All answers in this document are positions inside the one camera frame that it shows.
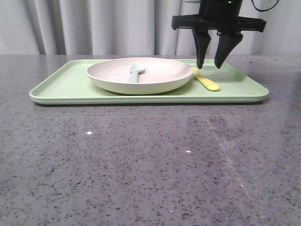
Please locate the light green rectangular tray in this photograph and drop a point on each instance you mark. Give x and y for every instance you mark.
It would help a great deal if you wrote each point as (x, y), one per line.
(70, 85)

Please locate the white round plate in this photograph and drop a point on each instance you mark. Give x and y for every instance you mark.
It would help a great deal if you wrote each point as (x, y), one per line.
(160, 75)

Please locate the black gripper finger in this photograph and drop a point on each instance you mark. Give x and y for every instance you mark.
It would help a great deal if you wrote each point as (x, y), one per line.
(227, 42)
(202, 40)

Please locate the light blue plastic spoon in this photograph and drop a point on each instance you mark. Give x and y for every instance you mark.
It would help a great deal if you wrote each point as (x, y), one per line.
(135, 69)

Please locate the yellow plastic fork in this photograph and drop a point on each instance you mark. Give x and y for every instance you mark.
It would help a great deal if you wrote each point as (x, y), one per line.
(207, 83)

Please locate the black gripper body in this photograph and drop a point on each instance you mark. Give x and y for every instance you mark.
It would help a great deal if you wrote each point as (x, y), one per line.
(220, 15)

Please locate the grey pleated curtain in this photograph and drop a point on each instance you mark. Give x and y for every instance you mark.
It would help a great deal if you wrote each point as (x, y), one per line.
(134, 27)

